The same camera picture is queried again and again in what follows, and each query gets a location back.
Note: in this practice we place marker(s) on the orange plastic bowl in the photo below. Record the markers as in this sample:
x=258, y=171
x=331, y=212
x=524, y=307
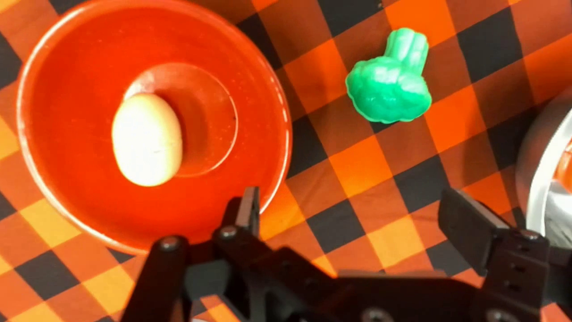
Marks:
x=231, y=109

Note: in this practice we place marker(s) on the green broccoli toy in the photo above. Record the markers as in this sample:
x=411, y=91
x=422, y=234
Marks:
x=392, y=89

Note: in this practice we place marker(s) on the silver metal bowl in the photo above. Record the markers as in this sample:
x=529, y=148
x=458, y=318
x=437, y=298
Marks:
x=544, y=171

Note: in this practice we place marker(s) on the orange black checkered tablecloth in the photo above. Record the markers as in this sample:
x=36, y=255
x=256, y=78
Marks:
x=358, y=196

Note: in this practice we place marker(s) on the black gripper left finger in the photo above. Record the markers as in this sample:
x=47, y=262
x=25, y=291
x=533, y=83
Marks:
x=243, y=212

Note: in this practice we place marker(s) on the beige toy egg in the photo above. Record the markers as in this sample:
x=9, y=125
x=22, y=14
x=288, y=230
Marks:
x=147, y=141

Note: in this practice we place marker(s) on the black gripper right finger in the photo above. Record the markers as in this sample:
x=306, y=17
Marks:
x=470, y=227

